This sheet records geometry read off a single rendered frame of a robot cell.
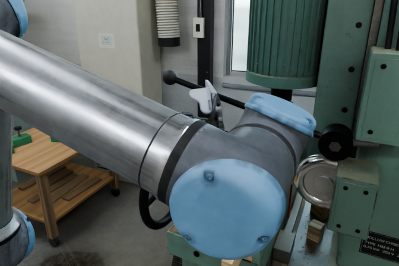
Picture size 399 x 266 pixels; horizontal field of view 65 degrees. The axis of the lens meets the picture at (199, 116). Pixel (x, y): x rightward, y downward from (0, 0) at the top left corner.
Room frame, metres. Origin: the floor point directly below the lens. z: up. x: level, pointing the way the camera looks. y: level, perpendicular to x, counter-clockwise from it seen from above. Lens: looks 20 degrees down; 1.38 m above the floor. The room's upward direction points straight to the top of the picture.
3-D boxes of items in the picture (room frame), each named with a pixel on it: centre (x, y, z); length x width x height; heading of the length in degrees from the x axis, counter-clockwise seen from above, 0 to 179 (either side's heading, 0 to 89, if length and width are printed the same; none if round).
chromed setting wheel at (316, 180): (0.57, -0.26, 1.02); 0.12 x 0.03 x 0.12; 64
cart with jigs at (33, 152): (1.86, 0.96, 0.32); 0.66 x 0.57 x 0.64; 155
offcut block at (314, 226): (0.66, -0.30, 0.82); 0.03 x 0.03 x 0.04; 47
